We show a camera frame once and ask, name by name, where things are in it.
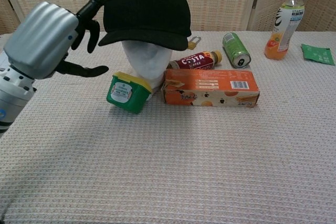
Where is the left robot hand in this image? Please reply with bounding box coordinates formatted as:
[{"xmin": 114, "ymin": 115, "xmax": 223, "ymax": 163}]
[{"xmin": 3, "ymin": 0, "xmax": 122, "ymax": 80}]

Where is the black baseball cap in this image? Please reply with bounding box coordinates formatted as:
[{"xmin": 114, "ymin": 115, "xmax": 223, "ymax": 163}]
[{"xmin": 98, "ymin": 0, "xmax": 192, "ymax": 52}]

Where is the white foam mannequin head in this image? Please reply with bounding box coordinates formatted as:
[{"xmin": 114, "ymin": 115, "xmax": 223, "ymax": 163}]
[{"xmin": 121, "ymin": 40, "xmax": 172, "ymax": 101}]

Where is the green tub with yellow lid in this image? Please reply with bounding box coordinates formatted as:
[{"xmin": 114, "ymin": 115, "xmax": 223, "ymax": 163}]
[{"xmin": 106, "ymin": 71, "xmax": 153, "ymax": 115}]

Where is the brass padlock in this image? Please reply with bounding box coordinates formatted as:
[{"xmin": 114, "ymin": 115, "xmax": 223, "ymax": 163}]
[{"xmin": 187, "ymin": 36, "xmax": 202, "ymax": 51}]

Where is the Costa coffee bottle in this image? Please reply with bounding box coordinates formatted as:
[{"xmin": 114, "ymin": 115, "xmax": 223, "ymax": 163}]
[{"xmin": 166, "ymin": 49, "xmax": 223, "ymax": 71}]

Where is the beige waffle tablecloth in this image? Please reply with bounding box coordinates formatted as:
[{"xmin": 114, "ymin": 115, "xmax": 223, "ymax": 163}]
[{"xmin": 0, "ymin": 30, "xmax": 336, "ymax": 224}]

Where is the orange biscuit box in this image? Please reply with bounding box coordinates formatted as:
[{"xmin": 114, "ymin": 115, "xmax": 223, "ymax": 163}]
[{"xmin": 161, "ymin": 68, "xmax": 261, "ymax": 109}]

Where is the woven folding screen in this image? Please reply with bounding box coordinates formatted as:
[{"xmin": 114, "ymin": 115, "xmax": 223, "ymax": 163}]
[{"xmin": 0, "ymin": 0, "xmax": 336, "ymax": 36}]

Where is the green drink can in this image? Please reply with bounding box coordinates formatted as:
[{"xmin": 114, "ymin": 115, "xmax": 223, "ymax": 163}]
[{"xmin": 222, "ymin": 32, "xmax": 252, "ymax": 69}]

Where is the orange juice bottle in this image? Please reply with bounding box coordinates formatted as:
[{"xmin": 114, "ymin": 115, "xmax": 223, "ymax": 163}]
[{"xmin": 264, "ymin": 0, "xmax": 307, "ymax": 60}]

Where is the green sachet packet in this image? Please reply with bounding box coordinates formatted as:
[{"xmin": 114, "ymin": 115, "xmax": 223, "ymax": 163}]
[{"xmin": 300, "ymin": 43, "xmax": 336, "ymax": 67}]

